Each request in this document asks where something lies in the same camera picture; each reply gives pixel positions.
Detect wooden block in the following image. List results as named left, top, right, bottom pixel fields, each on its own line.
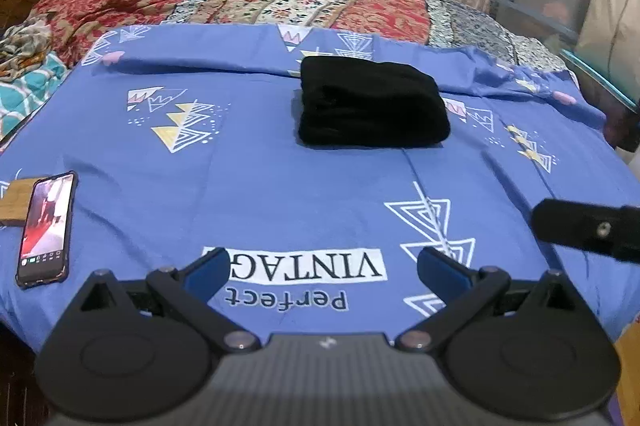
left=0, top=177, right=39, bottom=228

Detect smartphone in black case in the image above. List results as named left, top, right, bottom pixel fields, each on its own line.
left=15, top=171, right=80, bottom=291

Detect beige bag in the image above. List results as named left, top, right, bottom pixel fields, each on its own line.
left=575, top=0, right=640, bottom=83

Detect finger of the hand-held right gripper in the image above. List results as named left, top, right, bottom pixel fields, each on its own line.
left=530, top=198, right=640, bottom=265

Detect clear storage box teal rim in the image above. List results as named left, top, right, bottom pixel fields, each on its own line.
left=559, top=47, right=640, bottom=153

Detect teal patterned cloth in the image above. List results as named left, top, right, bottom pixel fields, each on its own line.
left=0, top=51, right=72, bottom=143

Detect brown patterned cloth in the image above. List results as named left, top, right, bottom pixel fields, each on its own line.
left=0, top=12, right=57, bottom=83

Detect blue printed bedsheet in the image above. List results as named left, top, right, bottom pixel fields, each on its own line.
left=0, top=23, right=640, bottom=352

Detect black pants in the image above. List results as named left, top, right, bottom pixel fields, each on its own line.
left=297, top=55, right=452, bottom=151

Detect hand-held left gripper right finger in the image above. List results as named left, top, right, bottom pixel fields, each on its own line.
left=395, top=246, right=596, bottom=354

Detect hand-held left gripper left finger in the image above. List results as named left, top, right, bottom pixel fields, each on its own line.
left=70, top=247, right=263, bottom=355

